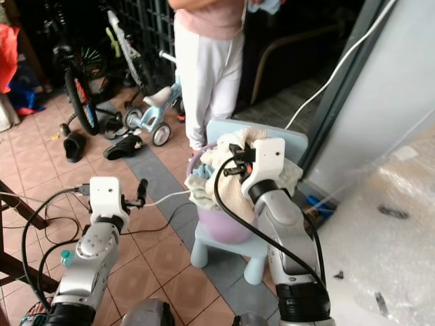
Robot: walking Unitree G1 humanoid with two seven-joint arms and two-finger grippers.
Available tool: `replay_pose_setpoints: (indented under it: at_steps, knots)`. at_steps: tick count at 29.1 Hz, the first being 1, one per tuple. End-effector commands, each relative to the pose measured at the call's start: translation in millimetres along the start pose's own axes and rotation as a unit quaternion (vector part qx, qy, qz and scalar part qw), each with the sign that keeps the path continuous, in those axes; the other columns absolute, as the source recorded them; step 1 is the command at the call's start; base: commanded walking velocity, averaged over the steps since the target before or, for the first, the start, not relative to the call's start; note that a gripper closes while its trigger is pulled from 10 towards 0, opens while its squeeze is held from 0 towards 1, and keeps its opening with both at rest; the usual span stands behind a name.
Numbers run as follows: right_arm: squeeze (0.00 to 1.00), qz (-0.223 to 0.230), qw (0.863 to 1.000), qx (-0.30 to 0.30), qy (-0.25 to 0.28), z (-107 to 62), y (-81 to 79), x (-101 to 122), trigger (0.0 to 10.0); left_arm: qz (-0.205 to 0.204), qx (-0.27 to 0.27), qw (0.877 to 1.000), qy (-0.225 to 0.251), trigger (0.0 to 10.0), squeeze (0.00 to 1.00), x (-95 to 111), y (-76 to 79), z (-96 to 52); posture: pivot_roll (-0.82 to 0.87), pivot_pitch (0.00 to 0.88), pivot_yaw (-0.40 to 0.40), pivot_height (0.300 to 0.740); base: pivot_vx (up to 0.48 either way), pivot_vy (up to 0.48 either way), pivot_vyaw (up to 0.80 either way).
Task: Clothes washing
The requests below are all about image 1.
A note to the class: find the pale blue garment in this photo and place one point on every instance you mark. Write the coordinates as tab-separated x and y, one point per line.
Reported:
198	178

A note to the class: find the cream towel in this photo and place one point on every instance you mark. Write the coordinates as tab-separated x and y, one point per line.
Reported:
228	187

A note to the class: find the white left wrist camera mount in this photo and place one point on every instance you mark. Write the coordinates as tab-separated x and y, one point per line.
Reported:
107	197

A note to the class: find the clear water bottle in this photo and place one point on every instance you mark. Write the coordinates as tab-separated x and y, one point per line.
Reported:
66	257

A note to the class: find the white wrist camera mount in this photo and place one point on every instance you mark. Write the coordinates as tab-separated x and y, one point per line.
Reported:
107	197
266	163

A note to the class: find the grey robot left leg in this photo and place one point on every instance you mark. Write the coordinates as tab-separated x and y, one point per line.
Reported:
146	314

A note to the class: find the white child bicycle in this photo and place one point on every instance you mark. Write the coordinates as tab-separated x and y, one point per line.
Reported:
126	51

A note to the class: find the dark wooden furniture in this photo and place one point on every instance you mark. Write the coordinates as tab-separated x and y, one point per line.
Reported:
24	217

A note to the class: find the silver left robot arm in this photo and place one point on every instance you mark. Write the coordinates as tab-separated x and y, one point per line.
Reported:
92	261

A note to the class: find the black metal grille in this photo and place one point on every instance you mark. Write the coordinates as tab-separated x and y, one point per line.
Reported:
153	27

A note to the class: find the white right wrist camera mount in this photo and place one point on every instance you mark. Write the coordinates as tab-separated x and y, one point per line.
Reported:
266	163

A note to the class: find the blue bag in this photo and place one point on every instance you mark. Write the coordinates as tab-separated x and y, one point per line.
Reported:
27	98

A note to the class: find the light blue child chair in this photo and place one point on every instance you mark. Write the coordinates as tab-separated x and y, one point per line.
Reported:
238	255

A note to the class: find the lavender plastic laundry basket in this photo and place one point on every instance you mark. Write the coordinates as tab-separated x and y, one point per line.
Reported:
221	227

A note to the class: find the grey robot leg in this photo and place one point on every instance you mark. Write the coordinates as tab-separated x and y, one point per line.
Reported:
146	314
249	320

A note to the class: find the light blue held cloth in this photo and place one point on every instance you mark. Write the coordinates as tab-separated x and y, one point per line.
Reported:
265	6

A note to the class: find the white washer with bubble wrap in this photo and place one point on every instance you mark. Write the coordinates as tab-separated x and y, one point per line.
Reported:
380	238

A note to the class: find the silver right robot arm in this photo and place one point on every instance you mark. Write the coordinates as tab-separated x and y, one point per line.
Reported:
289	234

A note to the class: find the black bicycle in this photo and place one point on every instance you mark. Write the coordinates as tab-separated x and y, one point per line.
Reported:
80	95

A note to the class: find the dark grey door frame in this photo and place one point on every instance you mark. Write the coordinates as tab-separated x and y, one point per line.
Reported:
340	88

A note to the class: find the person in white trousers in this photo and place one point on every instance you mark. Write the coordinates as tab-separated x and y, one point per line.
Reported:
207	75

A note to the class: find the black sandal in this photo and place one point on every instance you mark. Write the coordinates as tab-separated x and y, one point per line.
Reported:
122	147
74	147

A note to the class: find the grey robot right leg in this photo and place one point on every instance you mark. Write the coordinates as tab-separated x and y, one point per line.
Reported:
249	320

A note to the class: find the red cloth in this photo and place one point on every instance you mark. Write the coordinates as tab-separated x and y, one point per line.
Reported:
7	58

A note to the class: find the foot in patterned sandal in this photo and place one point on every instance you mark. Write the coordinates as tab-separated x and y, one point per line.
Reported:
35	316

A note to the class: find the small blue object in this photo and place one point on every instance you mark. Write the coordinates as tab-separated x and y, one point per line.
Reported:
321	206

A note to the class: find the light blue tricycle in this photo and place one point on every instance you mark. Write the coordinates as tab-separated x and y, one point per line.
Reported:
158	109

